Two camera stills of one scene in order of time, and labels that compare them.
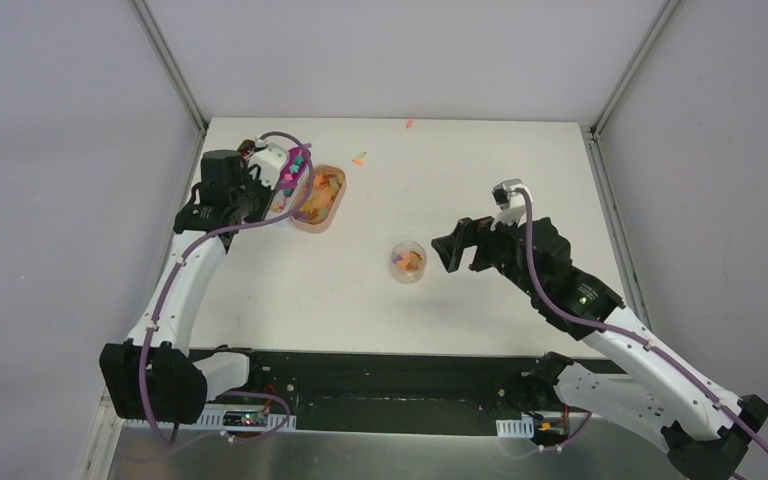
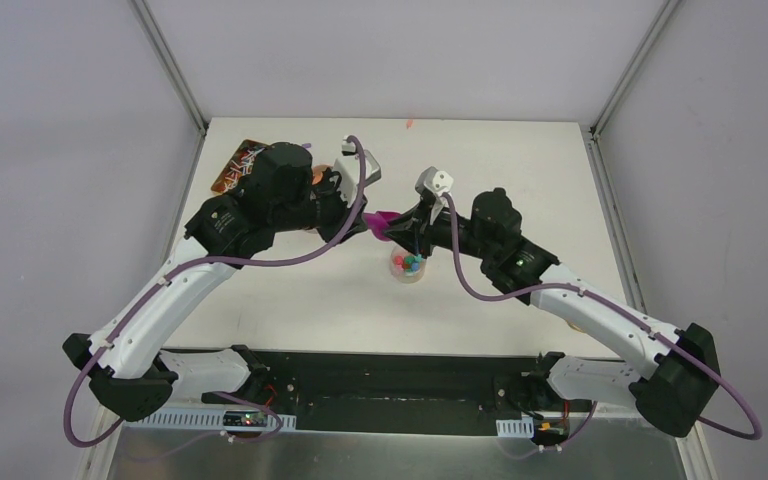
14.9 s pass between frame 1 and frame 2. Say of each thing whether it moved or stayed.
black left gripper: moved
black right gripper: moved
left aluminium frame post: stayed
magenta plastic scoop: moved
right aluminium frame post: stayed
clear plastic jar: stayed
